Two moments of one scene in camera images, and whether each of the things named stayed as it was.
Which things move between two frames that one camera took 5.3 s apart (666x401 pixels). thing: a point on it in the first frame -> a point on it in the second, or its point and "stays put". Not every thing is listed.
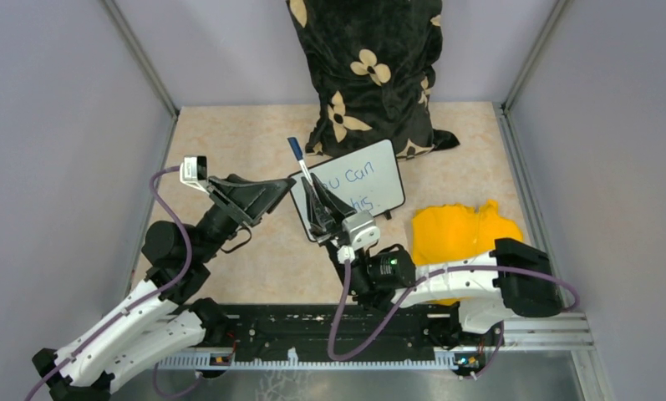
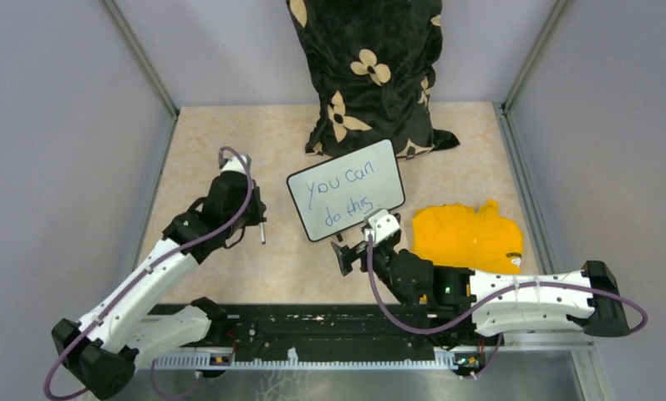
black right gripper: [319, 217] -> [348, 256]
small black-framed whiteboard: [367, 180] stays put
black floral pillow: [374, 63] stays put
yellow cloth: [447, 233] stays put
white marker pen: [306, 171] -> [261, 226]
